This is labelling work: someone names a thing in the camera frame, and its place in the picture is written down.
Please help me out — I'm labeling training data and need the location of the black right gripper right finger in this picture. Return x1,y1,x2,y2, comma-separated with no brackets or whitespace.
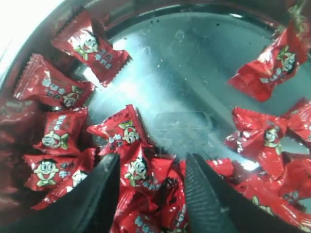
185,153,301,233

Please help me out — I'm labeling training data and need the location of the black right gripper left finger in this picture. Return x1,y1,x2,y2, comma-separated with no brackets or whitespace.
0,154,120,233

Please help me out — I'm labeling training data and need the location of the red candy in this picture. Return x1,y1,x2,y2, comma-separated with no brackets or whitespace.
120,141,174,197
52,8,131,87
13,53,94,108
227,21,309,102
224,107,288,179
33,107,88,156
87,104,150,156

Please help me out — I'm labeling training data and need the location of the round steel bowl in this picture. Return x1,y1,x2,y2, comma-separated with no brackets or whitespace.
0,0,311,233

